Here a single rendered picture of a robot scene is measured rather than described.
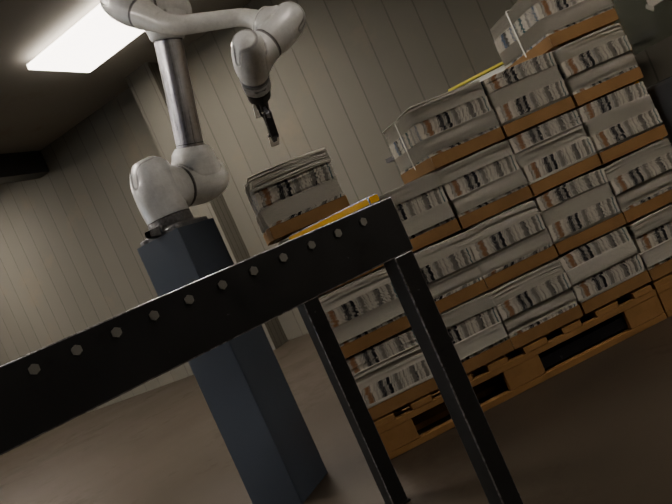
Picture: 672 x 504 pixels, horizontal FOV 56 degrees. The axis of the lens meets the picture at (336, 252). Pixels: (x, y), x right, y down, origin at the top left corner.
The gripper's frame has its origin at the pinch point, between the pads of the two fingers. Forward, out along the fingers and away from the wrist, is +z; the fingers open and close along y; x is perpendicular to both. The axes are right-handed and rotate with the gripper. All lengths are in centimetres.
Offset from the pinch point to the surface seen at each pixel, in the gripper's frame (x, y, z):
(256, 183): -11.2, 16.6, 3.3
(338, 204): 11.4, 31.4, 11.9
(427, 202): 40, 42, 17
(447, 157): 53, 32, 11
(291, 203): -3.1, 25.4, 9.2
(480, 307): 42, 79, 35
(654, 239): 113, 83, 38
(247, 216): -1, -180, 342
